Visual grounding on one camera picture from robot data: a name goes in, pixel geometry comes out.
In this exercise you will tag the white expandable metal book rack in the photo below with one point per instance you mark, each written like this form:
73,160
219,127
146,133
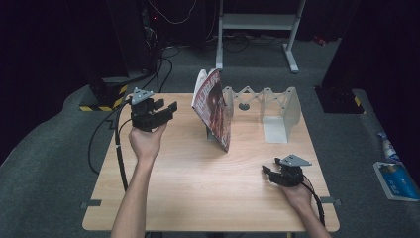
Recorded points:
280,112

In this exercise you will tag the white and blue bottle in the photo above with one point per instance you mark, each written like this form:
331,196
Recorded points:
389,148

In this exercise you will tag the white metal stand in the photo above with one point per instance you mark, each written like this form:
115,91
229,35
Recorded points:
257,21

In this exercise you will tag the gray tape strip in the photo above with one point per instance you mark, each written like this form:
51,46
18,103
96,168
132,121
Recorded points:
329,200
91,204

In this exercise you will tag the person's right hand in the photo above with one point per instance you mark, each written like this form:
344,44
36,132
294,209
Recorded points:
298,196

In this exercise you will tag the person's left hand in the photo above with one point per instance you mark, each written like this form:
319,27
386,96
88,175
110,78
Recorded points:
145,143

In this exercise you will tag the small red object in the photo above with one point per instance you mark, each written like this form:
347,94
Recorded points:
319,40

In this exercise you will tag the blue and white box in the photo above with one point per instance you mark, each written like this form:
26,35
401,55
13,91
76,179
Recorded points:
396,181

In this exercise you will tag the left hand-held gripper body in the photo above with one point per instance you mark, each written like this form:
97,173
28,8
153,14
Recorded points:
145,115

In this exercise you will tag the magazine with reddish cover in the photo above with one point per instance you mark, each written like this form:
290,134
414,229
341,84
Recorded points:
213,109

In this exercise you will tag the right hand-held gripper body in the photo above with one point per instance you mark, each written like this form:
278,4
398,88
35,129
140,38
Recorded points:
289,175

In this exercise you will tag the black base with yellow stripes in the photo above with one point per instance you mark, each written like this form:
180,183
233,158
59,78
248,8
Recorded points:
340,100
105,95

